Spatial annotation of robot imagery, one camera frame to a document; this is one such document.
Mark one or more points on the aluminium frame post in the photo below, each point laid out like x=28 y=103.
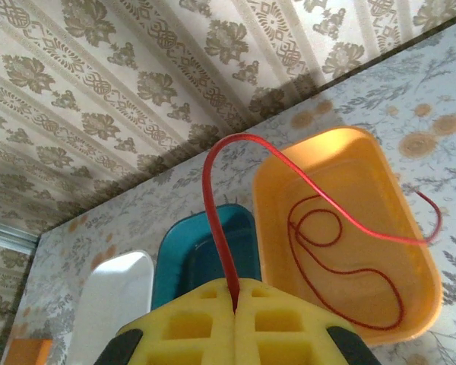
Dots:
x=4 y=235

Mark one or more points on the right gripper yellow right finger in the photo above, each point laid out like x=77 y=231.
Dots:
x=289 y=331

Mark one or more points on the teal plastic bin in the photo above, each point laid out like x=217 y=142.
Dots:
x=190 y=258

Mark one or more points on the orange wooden block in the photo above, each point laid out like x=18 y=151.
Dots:
x=26 y=353

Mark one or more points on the white plastic bin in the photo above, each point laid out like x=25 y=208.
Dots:
x=114 y=289

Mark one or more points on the orange plastic bin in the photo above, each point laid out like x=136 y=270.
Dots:
x=365 y=171

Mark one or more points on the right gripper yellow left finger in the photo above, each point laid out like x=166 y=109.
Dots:
x=182 y=327

